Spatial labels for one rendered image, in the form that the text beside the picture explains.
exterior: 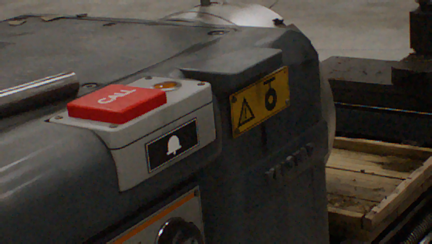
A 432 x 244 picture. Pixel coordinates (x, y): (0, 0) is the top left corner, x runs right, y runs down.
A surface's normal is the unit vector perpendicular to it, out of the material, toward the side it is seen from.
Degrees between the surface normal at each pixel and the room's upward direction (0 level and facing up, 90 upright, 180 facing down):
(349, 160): 0
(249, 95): 90
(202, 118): 90
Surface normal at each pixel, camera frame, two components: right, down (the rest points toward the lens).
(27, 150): -0.09, -0.94
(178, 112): 0.82, 0.11
